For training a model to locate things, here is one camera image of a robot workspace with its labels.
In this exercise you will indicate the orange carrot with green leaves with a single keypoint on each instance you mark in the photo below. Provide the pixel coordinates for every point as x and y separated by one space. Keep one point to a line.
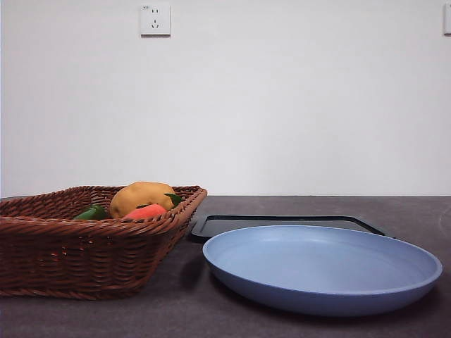
146 212

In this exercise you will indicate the blue round plate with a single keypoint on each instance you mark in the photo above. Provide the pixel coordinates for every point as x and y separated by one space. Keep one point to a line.
317 267

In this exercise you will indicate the black flat tray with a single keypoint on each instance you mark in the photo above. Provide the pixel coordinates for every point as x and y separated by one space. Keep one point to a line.
225 225

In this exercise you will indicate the yellow-brown potato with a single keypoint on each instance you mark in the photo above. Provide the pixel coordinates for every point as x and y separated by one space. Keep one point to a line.
141 197

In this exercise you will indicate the green pepper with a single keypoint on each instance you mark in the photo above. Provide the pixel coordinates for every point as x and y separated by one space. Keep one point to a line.
91 213

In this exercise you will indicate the brown wicker basket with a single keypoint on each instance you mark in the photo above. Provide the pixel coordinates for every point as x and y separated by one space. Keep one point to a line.
88 253

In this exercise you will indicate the white wall socket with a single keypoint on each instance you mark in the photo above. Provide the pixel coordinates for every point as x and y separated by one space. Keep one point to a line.
155 20

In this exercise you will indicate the white wall plate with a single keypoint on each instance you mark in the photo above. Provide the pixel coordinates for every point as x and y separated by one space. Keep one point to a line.
447 20

